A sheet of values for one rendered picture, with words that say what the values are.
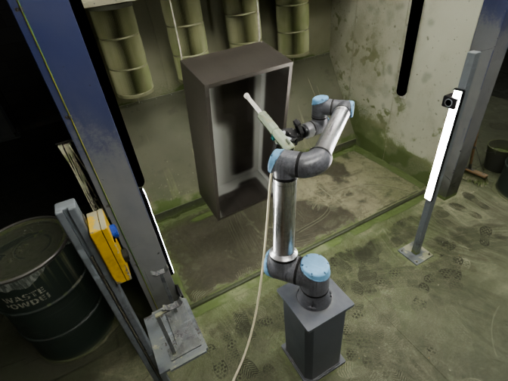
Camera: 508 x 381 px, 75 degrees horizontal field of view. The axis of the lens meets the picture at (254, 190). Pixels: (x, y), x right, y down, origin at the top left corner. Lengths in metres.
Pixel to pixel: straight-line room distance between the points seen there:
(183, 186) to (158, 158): 0.37
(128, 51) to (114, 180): 1.59
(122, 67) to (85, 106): 1.58
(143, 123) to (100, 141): 1.95
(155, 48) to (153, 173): 1.18
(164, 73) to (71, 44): 2.13
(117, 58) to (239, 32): 1.10
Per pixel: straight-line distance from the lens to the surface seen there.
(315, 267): 1.72
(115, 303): 1.43
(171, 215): 3.48
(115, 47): 3.05
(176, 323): 1.75
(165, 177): 3.44
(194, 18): 3.14
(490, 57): 3.22
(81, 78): 1.50
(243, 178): 3.02
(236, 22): 3.33
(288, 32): 3.64
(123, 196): 1.72
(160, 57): 3.49
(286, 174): 1.46
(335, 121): 1.72
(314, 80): 4.24
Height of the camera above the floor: 2.22
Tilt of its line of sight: 36 degrees down
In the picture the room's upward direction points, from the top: 6 degrees counter-clockwise
